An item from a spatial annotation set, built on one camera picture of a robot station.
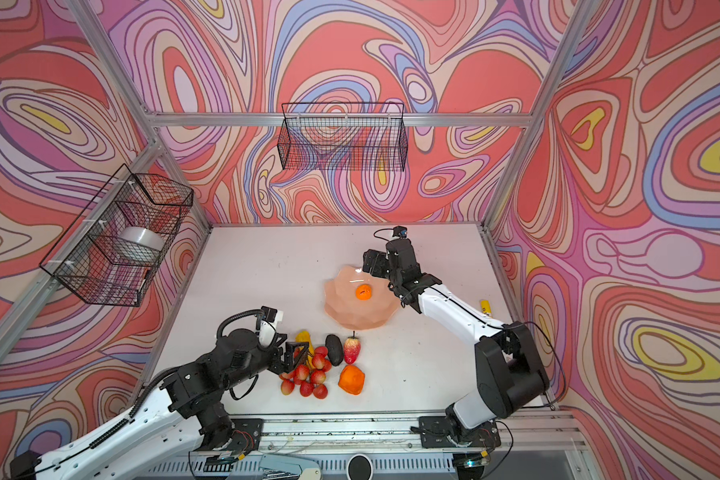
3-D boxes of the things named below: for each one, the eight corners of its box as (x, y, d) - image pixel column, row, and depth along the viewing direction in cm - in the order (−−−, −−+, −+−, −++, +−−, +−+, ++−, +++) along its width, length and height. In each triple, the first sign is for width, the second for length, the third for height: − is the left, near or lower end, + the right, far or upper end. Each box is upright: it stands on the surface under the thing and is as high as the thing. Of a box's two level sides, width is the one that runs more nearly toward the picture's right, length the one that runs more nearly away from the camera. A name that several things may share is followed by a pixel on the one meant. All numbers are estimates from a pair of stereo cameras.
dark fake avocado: (331, 366, 85) (330, 362, 82) (324, 341, 90) (323, 336, 87) (346, 362, 86) (345, 357, 83) (339, 336, 91) (338, 331, 88)
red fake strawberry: (344, 363, 85) (343, 359, 83) (345, 334, 91) (345, 330, 88) (360, 363, 85) (360, 359, 83) (360, 334, 91) (360, 330, 88)
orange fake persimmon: (337, 388, 82) (336, 383, 78) (346, 368, 85) (346, 362, 81) (358, 399, 80) (358, 393, 76) (367, 378, 83) (367, 371, 79)
